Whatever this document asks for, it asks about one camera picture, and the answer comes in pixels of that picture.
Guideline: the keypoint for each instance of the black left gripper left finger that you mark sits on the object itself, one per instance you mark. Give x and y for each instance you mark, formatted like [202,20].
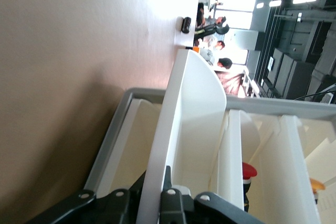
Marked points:
[136,184]

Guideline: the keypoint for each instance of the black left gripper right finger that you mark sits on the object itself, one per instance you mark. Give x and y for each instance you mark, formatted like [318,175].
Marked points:
[170,205]

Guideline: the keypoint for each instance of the white plastic drawer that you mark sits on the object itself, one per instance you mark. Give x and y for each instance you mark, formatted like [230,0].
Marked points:
[231,155]
[126,142]
[291,169]
[194,116]

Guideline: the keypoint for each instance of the red mushroom push button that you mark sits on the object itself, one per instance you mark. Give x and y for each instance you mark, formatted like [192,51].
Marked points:
[248,171]

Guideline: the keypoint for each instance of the grey drawer cabinet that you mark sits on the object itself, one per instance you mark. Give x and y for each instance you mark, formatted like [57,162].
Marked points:
[262,104]

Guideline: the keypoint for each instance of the yellow mushroom push button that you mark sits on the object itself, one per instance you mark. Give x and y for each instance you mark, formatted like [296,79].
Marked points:
[317,184]

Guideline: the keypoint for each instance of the brown cloth covered table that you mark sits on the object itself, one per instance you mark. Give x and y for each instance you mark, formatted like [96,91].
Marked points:
[229,82]

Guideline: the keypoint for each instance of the black-haired person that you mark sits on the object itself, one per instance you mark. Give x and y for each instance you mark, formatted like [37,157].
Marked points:
[225,62]
[220,44]

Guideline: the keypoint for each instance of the small black box device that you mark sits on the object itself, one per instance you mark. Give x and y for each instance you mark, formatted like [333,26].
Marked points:
[187,24]

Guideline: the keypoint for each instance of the dark grey storage cabinet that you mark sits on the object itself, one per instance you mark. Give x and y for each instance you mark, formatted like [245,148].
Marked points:
[288,74]

